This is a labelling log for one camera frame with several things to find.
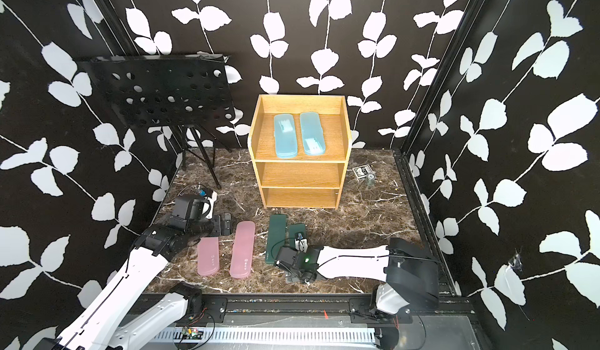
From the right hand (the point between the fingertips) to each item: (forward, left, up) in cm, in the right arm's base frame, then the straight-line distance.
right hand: (297, 268), depth 81 cm
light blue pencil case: (+36, +5, +30) cm, 47 cm away
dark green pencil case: (+12, +9, -2) cm, 15 cm away
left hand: (+12, +24, +15) cm, 31 cm away
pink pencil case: (+4, +33, 0) cm, 33 cm away
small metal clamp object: (+46, -30, -1) cm, 55 cm away
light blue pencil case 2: (+38, -5, +30) cm, 48 cm away
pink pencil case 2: (+6, +21, -2) cm, 22 cm away
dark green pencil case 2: (+16, +2, -3) cm, 17 cm away
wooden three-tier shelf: (+32, -1, +30) cm, 44 cm away
